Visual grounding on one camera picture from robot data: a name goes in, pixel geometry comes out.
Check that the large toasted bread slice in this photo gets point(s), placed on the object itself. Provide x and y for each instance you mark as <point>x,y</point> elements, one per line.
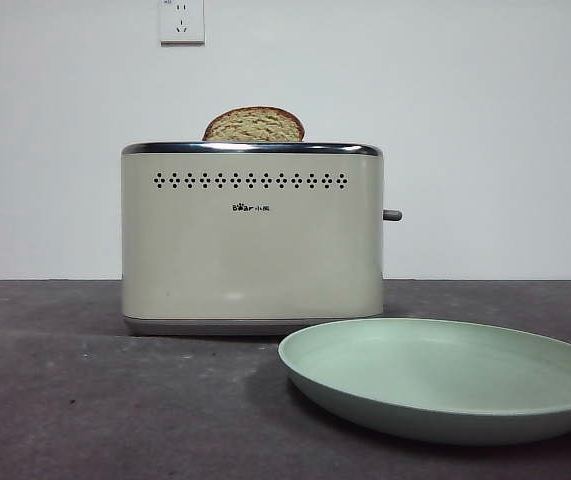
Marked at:
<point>253,126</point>

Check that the pale green round plate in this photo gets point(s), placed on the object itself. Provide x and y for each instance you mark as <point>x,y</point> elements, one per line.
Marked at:
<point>445,400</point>

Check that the cream toaster with chrome top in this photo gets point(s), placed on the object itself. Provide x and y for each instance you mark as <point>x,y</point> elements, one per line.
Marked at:
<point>250,260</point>

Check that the grey toaster lever knob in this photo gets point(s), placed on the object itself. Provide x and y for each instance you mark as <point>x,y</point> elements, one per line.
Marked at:
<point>393,215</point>

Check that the white wall power socket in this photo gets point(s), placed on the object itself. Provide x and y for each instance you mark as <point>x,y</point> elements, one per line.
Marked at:
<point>182,22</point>

